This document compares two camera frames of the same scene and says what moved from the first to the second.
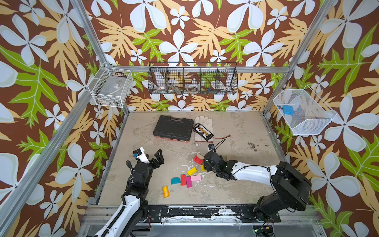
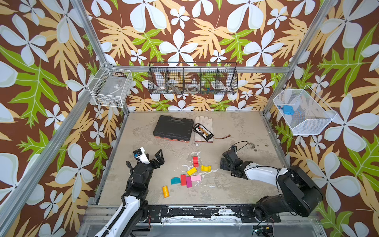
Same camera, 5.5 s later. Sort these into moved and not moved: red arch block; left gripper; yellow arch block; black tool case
Moved: red arch block
Not moved: black tool case; left gripper; yellow arch block
